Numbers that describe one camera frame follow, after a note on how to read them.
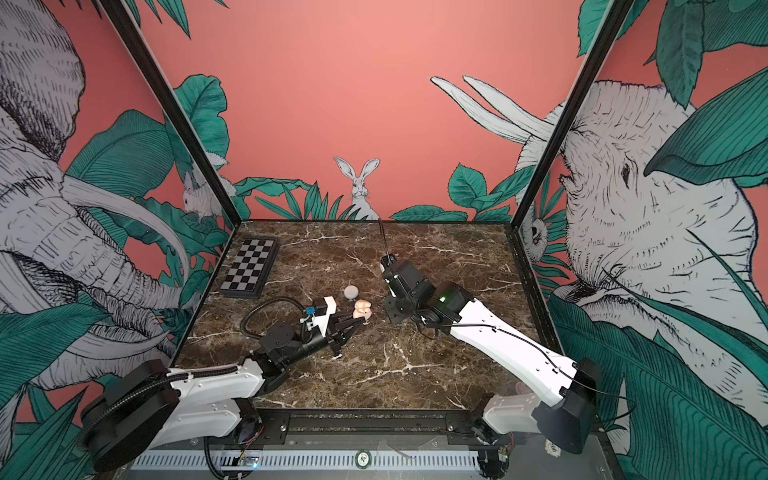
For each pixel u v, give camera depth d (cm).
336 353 69
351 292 99
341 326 68
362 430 77
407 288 53
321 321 65
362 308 73
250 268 101
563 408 38
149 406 42
